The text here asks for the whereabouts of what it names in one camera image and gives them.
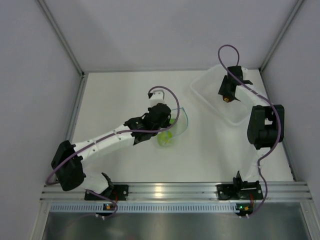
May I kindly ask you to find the red fake apple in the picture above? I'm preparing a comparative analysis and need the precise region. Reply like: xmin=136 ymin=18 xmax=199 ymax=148
xmin=222 ymin=96 xmax=231 ymax=103

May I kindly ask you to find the clear zip top bag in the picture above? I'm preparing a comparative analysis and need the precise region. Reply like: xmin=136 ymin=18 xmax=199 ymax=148
xmin=169 ymin=107 xmax=189 ymax=147

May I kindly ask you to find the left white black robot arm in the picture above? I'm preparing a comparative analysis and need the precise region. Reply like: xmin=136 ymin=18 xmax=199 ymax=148
xmin=51 ymin=103 xmax=171 ymax=200

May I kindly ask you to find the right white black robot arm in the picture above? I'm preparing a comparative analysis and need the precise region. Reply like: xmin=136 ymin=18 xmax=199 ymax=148
xmin=218 ymin=66 xmax=285 ymax=199

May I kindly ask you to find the green fake food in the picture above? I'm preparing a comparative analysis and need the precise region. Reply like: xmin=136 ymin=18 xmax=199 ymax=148
xmin=156 ymin=125 xmax=177 ymax=147

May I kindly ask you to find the clear plastic bin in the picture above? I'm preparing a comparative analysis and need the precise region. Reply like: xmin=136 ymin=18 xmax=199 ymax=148
xmin=190 ymin=64 xmax=251 ymax=126

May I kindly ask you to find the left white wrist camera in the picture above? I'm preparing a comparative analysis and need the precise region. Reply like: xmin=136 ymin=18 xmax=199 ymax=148
xmin=148 ymin=90 xmax=165 ymax=107

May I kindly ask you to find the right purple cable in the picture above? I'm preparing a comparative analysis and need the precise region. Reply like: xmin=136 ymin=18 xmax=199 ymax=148
xmin=217 ymin=44 xmax=280 ymax=215

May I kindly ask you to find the purple cable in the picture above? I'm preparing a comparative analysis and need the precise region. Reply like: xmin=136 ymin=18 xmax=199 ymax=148
xmin=44 ymin=86 xmax=181 ymax=186
xmin=217 ymin=44 xmax=280 ymax=215

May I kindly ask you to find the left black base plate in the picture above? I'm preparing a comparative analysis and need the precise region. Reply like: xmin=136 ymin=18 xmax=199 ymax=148
xmin=84 ymin=184 xmax=129 ymax=201

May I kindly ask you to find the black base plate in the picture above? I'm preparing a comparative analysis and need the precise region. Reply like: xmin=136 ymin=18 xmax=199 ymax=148
xmin=216 ymin=183 xmax=264 ymax=201
xmin=84 ymin=184 xmax=129 ymax=201

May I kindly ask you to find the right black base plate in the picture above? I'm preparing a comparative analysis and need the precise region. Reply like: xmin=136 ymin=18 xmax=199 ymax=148
xmin=216 ymin=183 xmax=264 ymax=201

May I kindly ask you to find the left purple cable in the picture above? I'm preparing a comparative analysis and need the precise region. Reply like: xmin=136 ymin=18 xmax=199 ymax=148
xmin=44 ymin=86 xmax=181 ymax=186

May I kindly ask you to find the right aluminium frame post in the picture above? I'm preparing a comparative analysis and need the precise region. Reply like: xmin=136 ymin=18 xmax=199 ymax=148
xmin=259 ymin=0 xmax=306 ymax=74

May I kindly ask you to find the aluminium frame post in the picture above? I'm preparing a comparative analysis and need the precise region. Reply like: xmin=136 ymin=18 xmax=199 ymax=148
xmin=35 ymin=0 xmax=84 ymax=77
xmin=259 ymin=0 xmax=306 ymax=74

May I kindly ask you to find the aluminium mounting rail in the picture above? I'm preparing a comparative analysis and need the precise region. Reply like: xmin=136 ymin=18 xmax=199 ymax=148
xmin=40 ymin=181 xmax=313 ymax=203

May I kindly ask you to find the white slotted cable duct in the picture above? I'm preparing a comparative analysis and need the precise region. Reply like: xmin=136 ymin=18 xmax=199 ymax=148
xmin=50 ymin=202 xmax=252 ymax=214

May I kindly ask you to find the left aluminium frame post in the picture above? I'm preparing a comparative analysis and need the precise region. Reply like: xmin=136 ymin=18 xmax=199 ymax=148
xmin=35 ymin=0 xmax=84 ymax=77

